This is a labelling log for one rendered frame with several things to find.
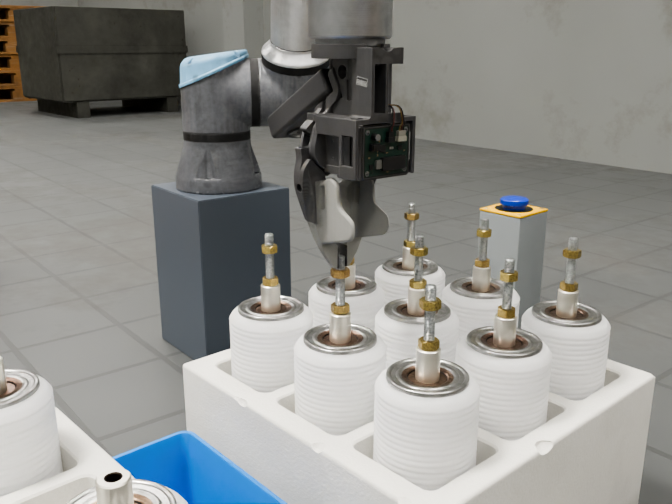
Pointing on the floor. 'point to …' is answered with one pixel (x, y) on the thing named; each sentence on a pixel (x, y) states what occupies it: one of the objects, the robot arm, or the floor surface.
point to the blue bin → (195, 471)
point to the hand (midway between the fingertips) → (336, 252)
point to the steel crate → (100, 57)
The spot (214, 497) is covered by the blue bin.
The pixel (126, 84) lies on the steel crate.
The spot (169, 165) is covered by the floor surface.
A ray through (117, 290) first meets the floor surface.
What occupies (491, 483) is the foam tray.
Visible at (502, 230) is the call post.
